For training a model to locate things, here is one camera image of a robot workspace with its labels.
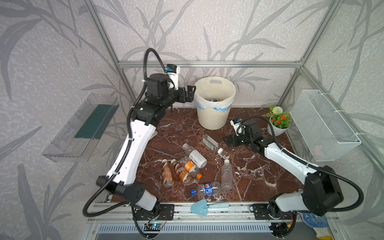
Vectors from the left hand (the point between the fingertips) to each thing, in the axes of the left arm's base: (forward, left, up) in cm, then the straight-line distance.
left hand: (188, 81), depth 65 cm
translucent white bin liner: (+25, -15, -27) cm, 40 cm away
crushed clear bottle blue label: (-34, -9, -41) cm, 54 cm away
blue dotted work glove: (-48, -62, -44) cm, 90 cm away
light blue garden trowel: (-42, -6, -45) cm, 62 cm away
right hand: (-5, -22, -31) cm, 39 cm away
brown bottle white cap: (-29, +12, -41) cm, 52 cm away
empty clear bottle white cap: (-28, -21, -48) cm, 59 cm away
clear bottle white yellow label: (-16, -3, -41) cm, 44 cm away
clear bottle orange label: (-22, 0, -42) cm, 48 cm away
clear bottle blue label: (+26, -15, -36) cm, 47 cm away
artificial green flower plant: (+4, -54, -30) cm, 62 cm away
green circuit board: (-50, +16, -47) cm, 70 cm away
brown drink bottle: (-25, +5, -43) cm, 50 cm away
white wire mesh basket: (-18, -60, -13) cm, 64 cm away
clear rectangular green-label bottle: (-6, -13, -44) cm, 47 cm away
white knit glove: (+3, +28, -49) cm, 56 cm away
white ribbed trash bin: (+7, -12, -34) cm, 37 cm away
